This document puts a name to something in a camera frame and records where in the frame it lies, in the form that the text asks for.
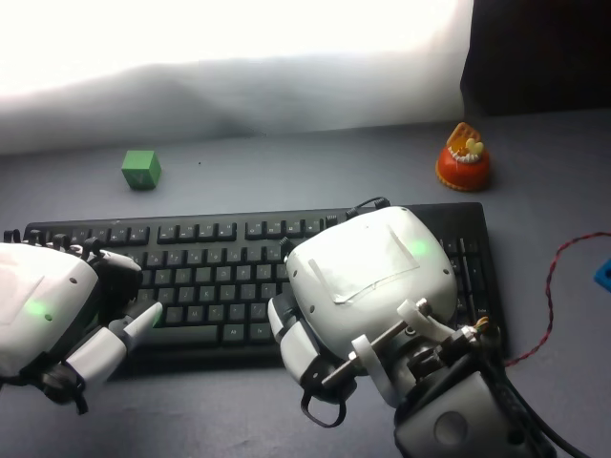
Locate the grey table cloth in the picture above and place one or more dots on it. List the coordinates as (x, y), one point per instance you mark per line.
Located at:
(286, 167)

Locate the dark panel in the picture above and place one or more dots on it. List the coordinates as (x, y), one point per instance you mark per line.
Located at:
(539, 52)

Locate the green cube block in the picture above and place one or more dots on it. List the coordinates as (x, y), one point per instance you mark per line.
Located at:
(138, 169)

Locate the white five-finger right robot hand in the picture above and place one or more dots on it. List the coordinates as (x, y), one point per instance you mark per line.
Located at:
(363, 257)

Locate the blue plastic block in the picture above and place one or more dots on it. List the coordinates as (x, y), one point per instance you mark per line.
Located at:
(605, 276)

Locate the white backdrop cloth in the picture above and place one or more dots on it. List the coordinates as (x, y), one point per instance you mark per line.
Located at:
(191, 71)

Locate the black computer keyboard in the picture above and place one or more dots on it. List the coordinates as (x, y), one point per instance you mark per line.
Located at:
(215, 267)

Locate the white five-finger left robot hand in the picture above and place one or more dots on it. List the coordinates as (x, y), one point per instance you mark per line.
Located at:
(43, 281)

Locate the orange toy cake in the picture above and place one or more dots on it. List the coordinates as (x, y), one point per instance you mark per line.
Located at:
(465, 167)

